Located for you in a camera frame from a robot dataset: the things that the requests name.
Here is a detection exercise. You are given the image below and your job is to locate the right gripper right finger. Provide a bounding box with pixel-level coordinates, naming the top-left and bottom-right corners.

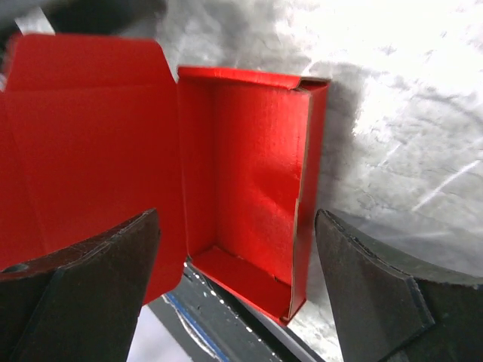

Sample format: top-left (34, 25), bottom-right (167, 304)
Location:
top-left (315, 210), bottom-right (482, 361)

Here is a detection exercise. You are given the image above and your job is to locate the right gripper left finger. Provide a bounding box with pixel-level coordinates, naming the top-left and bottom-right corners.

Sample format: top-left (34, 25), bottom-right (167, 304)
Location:
top-left (1, 209), bottom-right (161, 361)

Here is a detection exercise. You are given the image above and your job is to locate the red paper box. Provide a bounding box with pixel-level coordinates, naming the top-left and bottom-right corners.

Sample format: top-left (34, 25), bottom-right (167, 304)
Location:
top-left (1, 34), bottom-right (329, 325)

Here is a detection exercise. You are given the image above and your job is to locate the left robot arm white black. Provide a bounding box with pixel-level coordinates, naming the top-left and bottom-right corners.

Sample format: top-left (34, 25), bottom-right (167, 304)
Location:
top-left (128, 263), bottom-right (322, 361)

